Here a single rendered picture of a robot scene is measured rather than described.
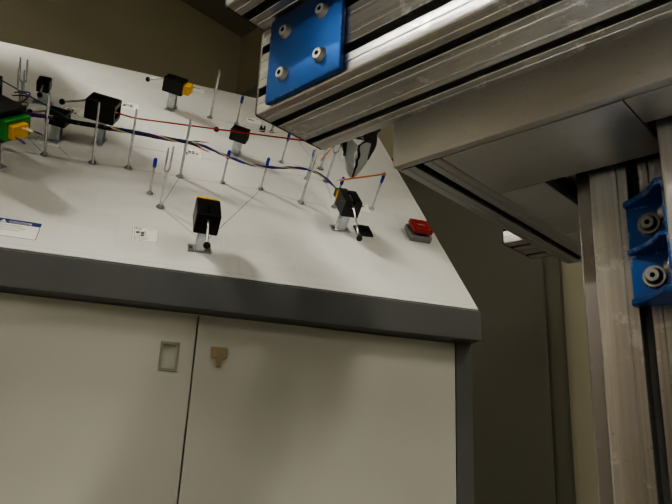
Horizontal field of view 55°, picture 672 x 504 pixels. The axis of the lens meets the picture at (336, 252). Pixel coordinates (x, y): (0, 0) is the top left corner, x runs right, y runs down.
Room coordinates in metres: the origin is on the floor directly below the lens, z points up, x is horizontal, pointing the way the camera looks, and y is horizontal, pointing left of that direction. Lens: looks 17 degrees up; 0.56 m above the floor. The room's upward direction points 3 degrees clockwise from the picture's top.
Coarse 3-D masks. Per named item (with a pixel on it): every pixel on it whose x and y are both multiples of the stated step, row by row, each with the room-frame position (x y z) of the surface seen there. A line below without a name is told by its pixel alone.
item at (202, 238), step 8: (200, 200) 1.15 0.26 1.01; (208, 200) 1.16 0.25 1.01; (216, 200) 1.17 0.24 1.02; (200, 208) 1.13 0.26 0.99; (208, 208) 1.15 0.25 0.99; (216, 208) 1.15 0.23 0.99; (200, 216) 1.13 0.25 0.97; (208, 216) 1.13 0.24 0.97; (216, 216) 1.13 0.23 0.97; (200, 224) 1.14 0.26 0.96; (208, 224) 1.13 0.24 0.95; (216, 224) 1.14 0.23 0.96; (200, 232) 1.15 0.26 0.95; (208, 232) 1.12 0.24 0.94; (216, 232) 1.16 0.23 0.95; (200, 240) 1.19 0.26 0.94; (192, 248) 1.21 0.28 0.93; (200, 248) 1.20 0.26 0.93; (208, 248) 1.12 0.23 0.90
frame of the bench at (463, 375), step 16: (464, 352) 1.39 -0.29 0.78; (464, 368) 1.39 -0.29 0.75; (464, 384) 1.39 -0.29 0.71; (464, 400) 1.39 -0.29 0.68; (464, 416) 1.39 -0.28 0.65; (464, 432) 1.39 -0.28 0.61; (464, 448) 1.38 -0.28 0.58; (464, 464) 1.38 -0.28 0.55; (464, 480) 1.38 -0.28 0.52; (464, 496) 1.38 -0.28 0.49
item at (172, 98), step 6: (150, 78) 1.56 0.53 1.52; (156, 78) 1.56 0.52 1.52; (162, 78) 1.56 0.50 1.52; (168, 78) 1.54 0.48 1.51; (174, 78) 1.55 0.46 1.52; (180, 78) 1.56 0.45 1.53; (168, 84) 1.55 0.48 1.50; (174, 84) 1.55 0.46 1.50; (180, 84) 1.55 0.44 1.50; (162, 90) 1.57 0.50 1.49; (168, 90) 1.56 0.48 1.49; (174, 90) 1.56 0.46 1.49; (180, 90) 1.56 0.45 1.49; (168, 96) 1.59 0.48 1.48; (174, 96) 1.58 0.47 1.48; (180, 96) 1.57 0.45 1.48; (168, 102) 1.60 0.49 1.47; (174, 102) 1.60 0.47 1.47; (168, 108) 1.60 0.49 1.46; (174, 108) 1.62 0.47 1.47
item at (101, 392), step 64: (0, 320) 1.09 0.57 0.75; (64, 320) 1.12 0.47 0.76; (128, 320) 1.16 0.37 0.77; (192, 320) 1.20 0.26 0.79; (0, 384) 1.10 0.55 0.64; (64, 384) 1.13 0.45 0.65; (128, 384) 1.16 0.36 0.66; (0, 448) 1.10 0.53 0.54; (64, 448) 1.14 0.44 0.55; (128, 448) 1.17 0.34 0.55
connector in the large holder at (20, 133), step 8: (0, 120) 1.08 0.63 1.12; (8, 120) 1.08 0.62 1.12; (16, 120) 1.09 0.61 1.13; (24, 120) 1.11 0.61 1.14; (0, 128) 1.09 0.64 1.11; (8, 128) 1.09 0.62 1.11; (16, 128) 1.09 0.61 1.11; (0, 136) 1.10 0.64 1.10; (8, 136) 1.10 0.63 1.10; (16, 136) 1.10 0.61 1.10; (24, 136) 1.12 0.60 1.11
